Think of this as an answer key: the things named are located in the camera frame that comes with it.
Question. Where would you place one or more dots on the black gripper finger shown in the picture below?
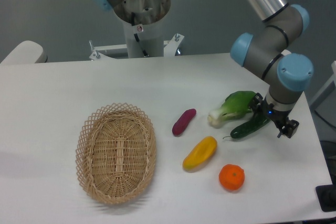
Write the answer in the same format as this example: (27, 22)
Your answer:
(255, 106)
(287, 127)

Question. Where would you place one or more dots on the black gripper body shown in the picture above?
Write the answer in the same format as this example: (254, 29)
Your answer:
(277, 112)

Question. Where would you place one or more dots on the green cucumber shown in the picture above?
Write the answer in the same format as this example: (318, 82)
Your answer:
(255, 123)

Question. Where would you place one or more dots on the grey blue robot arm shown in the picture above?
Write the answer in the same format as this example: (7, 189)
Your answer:
(263, 54)

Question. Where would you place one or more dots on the green bok choy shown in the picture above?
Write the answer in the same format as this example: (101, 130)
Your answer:
(235, 106)

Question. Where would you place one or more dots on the yellow mango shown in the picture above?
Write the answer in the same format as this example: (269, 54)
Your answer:
(202, 151)

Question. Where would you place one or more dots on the orange tangerine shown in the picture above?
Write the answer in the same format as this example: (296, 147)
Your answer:
(231, 177)

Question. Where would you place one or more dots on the black clamp at table edge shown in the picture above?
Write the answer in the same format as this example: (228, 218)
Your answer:
(326, 197)

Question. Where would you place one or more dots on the purple sweet potato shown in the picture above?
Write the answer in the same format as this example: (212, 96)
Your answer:
(182, 123)

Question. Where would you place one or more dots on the woven wicker basket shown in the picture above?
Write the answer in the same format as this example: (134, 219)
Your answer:
(116, 153)

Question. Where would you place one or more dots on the white chair armrest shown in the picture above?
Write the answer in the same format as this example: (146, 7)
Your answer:
(27, 52)

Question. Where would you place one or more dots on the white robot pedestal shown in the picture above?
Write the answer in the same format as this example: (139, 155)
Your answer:
(143, 23)

